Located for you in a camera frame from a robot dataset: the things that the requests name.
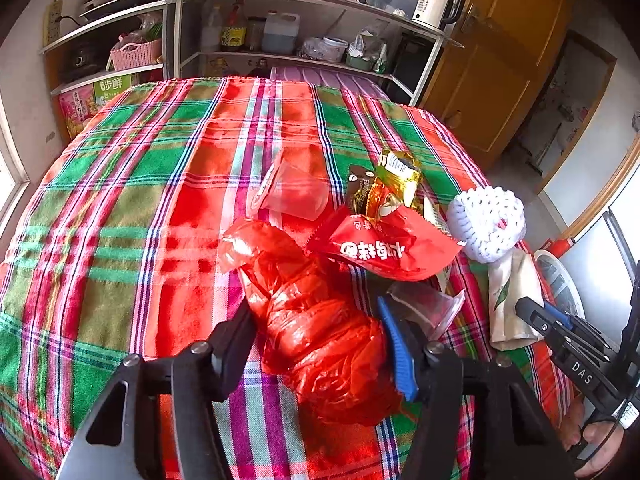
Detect clear food bags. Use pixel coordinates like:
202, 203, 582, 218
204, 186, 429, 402
347, 20, 390, 73

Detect green carton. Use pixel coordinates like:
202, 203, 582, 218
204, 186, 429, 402
95, 74, 138, 106

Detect clear plastic cup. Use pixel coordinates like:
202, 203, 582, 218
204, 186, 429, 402
246, 157, 332, 222

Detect red snack packet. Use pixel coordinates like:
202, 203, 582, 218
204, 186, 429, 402
305, 205, 466, 282

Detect yellow power strip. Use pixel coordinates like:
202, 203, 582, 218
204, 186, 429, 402
44, 1, 63, 46

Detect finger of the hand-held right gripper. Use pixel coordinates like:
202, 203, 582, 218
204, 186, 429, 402
544, 301, 619, 357
515, 296, 624, 413

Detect white round container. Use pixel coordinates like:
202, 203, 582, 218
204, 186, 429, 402
322, 36, 349, 63

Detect yellow label sauce bottle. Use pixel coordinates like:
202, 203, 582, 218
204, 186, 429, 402
221, 0, 248, 52

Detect wide kitchen shelf unit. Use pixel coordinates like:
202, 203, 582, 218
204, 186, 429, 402
155, 0, 463, 108

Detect pink carton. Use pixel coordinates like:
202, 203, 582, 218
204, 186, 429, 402
59, 85, 98, 138

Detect yellow seed packet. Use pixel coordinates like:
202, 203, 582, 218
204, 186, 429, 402
350, 182, 403, 221

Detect person's right hand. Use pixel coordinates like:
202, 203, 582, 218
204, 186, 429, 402
559, 397, 628, 480

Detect clear plastic bottle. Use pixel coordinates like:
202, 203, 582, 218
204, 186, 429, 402
200, 6, 223, 53

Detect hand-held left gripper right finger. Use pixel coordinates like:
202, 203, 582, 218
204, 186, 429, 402
376, 295, 576, 480

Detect green bowl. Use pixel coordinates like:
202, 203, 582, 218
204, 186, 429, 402
345, 52, 376, 72

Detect gold foil wrapper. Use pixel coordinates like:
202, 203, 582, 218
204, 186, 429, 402
375, 149, 423, 211

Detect crumpled plastic bag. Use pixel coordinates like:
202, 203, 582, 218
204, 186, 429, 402
300, 36, 331, 61

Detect plaid tablecloth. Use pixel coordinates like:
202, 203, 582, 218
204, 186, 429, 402
0, 76, 576, 480

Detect white foam fruit net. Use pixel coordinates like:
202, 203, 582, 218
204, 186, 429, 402
446, 186, 527, 264

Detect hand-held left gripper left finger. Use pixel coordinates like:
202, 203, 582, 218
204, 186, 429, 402
56, 300, 258, 480

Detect white refrigerator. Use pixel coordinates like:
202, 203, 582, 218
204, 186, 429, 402
560, 170, 640, 333

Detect large yellow oil bottle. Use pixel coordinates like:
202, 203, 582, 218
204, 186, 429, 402
205, 56, 241, 78

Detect narrow kitchen shelf unit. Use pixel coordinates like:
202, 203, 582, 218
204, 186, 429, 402
40, 0, 176, 97

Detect brown coffee sachet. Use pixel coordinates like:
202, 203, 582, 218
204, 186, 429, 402
346, 164, 378, 216

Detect white plastic jug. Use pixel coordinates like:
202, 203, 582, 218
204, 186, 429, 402
261, 10, 301, 56

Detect wooden doorway frame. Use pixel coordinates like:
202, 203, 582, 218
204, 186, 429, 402
510, 30, 618, 193

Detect white electric kettle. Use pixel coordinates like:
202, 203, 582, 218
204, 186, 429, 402
412, 0, 467, 31

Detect small clear plastic bag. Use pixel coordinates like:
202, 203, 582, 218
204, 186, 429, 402
387, 280, 467, 342

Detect purple plastic tray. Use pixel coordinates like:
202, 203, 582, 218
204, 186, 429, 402
270, 66, 388, 100

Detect red plastic bag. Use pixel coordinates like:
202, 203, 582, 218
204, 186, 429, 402
217, 218, 406, 427

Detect wooden door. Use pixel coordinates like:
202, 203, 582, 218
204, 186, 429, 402
417, 0, 588, 171

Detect black cooktop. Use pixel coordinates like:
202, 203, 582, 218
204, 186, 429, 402
77, 0, 173, 22

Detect white paper wrapper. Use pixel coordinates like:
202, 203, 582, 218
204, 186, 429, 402
487, 249, 546, 352

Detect black cooker pot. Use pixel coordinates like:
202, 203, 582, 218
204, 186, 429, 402
60, 42, 108, 83

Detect glass jar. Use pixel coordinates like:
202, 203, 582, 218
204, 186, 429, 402
246, 16, 266, 52

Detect pink woven basket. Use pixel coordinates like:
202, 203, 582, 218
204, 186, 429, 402
109, 39, 163, 72

